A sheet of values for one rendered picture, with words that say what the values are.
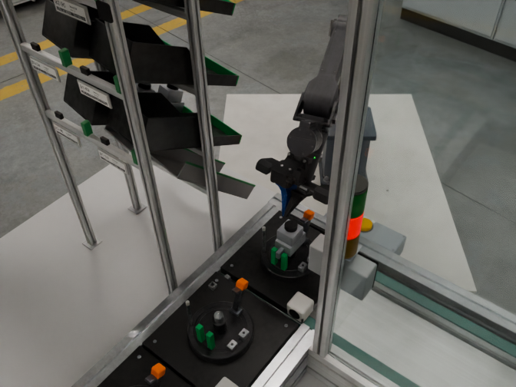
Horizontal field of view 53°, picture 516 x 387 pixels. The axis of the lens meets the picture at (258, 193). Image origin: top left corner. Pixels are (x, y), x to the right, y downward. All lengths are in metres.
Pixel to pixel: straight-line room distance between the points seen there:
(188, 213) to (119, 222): 0.20
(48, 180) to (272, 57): 1.86
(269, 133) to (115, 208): 0.59
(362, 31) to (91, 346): 0.98
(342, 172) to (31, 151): 2.82
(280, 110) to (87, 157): 1.61
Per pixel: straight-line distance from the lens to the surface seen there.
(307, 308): 1.17
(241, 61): 3.98
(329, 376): 1.19
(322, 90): 1.06
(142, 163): 1.01
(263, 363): 1.12
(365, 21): 0.62
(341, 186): 0.76
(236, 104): 1.97
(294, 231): 1.18
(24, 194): 3.14
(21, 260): 1.57
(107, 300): 1.40
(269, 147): 1.76
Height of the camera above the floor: 1.96
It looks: 44 degrees down
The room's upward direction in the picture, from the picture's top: 2 degrees counter-clockwise
